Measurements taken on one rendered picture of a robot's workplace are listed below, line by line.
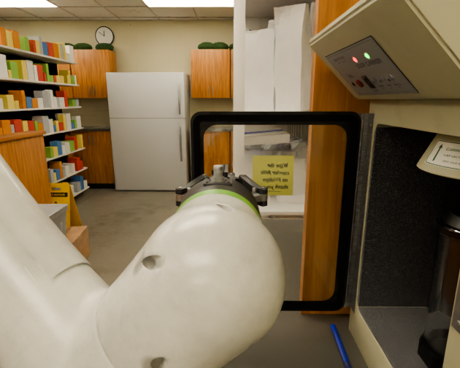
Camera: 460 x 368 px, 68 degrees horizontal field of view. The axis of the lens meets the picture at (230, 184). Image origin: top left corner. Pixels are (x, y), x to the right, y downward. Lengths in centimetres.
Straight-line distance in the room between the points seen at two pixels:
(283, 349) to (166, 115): 476
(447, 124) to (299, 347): 49
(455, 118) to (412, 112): 9
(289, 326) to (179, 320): 59
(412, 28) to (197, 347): 31
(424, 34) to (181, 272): 28
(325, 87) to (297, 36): 93
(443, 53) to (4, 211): 39
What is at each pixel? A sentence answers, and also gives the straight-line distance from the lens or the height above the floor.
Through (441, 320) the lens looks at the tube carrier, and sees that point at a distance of 61.
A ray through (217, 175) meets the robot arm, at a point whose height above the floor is 133.
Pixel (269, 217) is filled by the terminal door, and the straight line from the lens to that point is 65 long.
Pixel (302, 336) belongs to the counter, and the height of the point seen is 94.
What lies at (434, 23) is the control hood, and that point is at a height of 147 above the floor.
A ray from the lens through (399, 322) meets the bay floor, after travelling 74.
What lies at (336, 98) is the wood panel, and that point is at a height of 141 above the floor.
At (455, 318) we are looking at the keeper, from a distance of 47.
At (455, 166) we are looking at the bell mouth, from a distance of 50.
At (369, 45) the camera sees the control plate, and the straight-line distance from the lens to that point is 46.
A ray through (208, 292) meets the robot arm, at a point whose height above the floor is 130.
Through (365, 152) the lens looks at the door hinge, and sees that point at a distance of 67.
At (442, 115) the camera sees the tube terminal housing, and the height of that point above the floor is 139.
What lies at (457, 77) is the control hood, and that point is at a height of 143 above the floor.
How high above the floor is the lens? 141
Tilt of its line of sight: 14 degrees down
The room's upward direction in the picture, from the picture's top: straight up
